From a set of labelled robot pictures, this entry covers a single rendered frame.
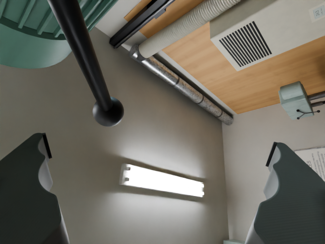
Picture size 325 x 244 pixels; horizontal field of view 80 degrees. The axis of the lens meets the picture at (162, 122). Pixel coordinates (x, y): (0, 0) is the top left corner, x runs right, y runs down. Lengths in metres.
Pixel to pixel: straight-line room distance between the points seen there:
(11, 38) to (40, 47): 0.03
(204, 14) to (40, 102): 1.39
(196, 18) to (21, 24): 1.63
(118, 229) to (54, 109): 1.07
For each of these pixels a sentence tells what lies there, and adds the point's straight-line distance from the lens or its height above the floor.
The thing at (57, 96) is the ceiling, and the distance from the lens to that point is 1.69.
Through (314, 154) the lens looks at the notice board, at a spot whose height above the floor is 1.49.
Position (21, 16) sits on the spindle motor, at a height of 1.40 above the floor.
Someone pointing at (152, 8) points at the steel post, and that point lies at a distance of 1.86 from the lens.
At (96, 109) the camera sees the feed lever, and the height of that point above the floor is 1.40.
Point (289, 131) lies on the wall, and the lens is 3.25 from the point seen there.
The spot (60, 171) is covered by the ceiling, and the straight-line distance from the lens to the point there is 1.59.
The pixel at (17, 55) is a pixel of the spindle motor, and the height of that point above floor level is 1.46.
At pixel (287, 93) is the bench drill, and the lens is 2.27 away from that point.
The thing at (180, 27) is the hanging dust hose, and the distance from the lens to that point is 1.85.
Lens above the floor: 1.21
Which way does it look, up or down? 40 degrees up
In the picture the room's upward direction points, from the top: 108 degrees counter-clockwise
